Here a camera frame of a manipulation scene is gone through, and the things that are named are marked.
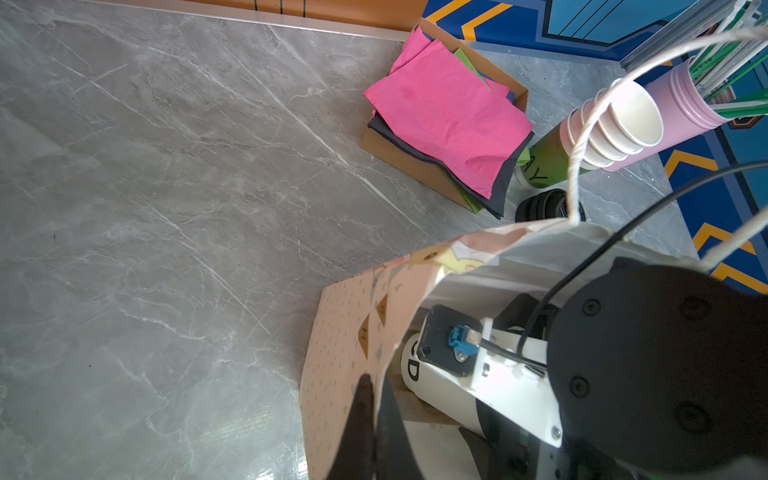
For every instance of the stack of black lids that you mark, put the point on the stack of black lids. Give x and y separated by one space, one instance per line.
549 204

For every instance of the bundle of wrapped straws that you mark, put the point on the bundle of wrapped straws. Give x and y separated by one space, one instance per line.
731 78

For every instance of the white paper gift bag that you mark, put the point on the white paper gift bag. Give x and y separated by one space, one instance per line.
518 275

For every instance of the pink straw holder cup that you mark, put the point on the pink straw holder cup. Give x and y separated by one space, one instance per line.
685 114

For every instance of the white takeout coffee cup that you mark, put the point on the white takeout coffee cup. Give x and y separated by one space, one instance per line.
438 389

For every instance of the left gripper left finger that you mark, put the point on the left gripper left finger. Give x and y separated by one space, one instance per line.
355 459

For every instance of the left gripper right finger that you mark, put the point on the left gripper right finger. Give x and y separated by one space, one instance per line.
394 456

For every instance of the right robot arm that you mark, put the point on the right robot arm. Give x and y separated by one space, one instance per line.
664 367

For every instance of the green napkin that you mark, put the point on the green napkin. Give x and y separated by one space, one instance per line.
459 54

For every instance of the brown cardboard napkin holder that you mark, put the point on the brown cardboard napkin holder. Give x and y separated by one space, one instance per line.
451 119

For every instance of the pink napkin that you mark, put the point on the pink napkin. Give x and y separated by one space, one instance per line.
435 103

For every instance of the stack of paper cups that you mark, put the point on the stack of paper cups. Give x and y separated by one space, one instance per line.
631 125

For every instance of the dark grey napkin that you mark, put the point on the dark grey napkin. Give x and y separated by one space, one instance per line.
477 182

